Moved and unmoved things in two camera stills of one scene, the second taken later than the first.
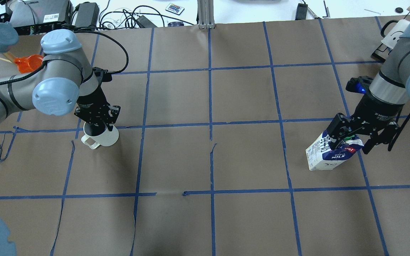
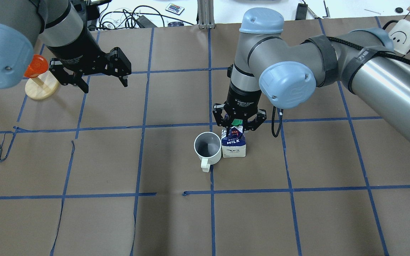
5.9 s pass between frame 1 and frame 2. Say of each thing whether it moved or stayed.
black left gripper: moved
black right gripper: moved
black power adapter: stayed
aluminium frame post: stayed
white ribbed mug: moved
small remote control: stayed
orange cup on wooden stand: stayed
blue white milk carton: moved
